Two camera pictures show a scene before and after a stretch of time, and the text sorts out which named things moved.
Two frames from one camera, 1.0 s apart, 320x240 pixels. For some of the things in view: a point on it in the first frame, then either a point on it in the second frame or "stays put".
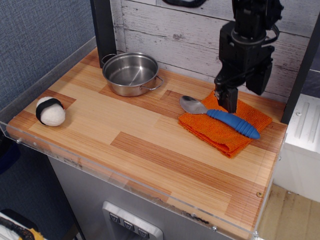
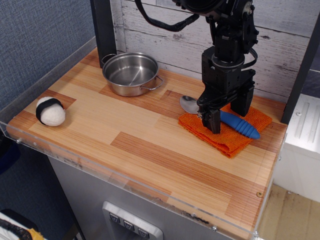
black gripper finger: x=227 y=98 to x=211 y=120
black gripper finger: x=257 y=81 to x=241 y=105
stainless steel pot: x=126 y=73 stays put
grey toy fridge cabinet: x=86 y=192 stays put
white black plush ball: x=50 y=111 stays put
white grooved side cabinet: x=298 y=165 stays put
